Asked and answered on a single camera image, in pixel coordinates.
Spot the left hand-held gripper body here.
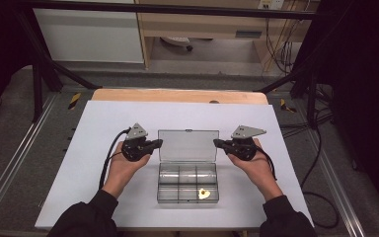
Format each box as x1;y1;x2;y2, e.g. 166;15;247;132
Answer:
121;122;154;163

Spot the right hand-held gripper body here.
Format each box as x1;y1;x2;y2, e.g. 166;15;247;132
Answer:
228;124;267;162

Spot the clear plastic compartment box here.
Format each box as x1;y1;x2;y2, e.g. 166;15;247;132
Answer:
156;128;220;204

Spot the person's left hand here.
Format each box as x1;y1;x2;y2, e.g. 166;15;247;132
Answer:
103;141;151;199

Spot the person's right hand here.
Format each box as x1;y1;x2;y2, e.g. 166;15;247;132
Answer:
226;137;284;202

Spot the wooden table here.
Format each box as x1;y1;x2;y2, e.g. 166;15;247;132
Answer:
91;88;270;106

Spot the yellow black tape marker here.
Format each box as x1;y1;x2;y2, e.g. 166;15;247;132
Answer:
279;98;298;114
67;92;82;111

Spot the office chair base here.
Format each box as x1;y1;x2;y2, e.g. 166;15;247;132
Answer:
160;36;194;52

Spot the light wooden desk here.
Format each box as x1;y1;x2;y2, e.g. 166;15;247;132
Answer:
134;0;320;71

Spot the white cabinet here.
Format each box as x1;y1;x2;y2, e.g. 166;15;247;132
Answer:
33;0;145;64

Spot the left hand-held gripper black cable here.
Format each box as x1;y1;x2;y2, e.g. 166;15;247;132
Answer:
98;127;132;191

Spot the hand-held gripper black cable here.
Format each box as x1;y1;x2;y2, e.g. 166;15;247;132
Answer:
98;127;132;191
256;145;278;182

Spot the right hand-held gripper black cable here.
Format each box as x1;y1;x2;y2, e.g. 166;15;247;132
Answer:
256;145;278;182

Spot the black floor cable loop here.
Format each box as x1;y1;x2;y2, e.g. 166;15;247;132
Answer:
299;126;341;230

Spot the aluminium floor rail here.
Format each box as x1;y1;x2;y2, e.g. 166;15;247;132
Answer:
0;93;59;228
304;129;367;237

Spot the bundle of hanging cables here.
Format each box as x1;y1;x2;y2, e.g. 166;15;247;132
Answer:
264;0;310;76

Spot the black metal frame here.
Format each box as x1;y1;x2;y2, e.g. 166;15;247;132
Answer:
11;0;339;129

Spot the white wall socket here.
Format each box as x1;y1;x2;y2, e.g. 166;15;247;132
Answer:
258;0;285;10

